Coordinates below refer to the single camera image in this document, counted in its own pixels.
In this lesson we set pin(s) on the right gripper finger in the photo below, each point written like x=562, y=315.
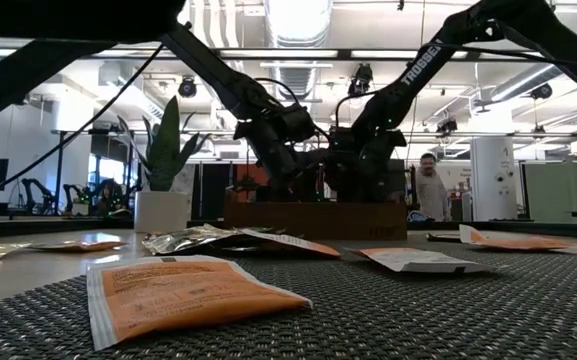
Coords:
x=373, y=189
x=343, y=187

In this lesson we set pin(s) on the orange white tea packet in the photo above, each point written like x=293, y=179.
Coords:
x=298, y=245
x=513, y=243
x=183, y=300
x=418, y=260

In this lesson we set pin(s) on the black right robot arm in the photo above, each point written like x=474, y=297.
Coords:
x=418, y=65

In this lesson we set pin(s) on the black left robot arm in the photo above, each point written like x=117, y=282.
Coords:
x=208, y=65

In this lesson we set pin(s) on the brown wooden tea organizer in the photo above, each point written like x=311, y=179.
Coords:
x=318, y=220

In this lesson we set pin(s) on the dark flat tea packet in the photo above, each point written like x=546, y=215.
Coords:
x=443, y=237

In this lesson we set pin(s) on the silver foil tea packet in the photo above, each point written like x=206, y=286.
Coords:
x=183, y=239

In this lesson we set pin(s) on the flat orange tea packet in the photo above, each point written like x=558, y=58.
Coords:
x=83, y=246

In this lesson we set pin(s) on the blue bag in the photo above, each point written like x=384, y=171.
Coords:
x=418, y=216

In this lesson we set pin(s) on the person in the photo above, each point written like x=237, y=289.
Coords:
x=430, y=192

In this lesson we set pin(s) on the black ceiling spotlight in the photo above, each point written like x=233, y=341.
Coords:
x=447, y=126
x=541, y=91
x=360, y=80
x=187, y=87

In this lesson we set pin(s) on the green snake plant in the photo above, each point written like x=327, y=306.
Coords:
x=165, y=150

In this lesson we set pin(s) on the white round column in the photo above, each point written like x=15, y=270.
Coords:
x=493, y=180

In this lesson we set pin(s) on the grey woven placemat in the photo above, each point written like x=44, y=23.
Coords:
x=418, y=310

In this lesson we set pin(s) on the orange wall panel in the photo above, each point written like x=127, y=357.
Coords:
x=253, y=175

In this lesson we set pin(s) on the black overhead frame bar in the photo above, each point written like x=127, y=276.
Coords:
x=344, y=54

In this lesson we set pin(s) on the silver ceiling duct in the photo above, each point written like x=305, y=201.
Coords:
x=298, y=30

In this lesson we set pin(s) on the grey ceiling duct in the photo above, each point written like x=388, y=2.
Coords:
x=528, y=82

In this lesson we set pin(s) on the pale green partition wall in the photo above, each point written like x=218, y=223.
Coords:
x=563, y=192

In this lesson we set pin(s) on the black metal stand frame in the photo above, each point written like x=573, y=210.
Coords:
x=59, y=175

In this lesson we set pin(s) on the black table edge rail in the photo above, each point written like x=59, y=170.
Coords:
x=43, y=227

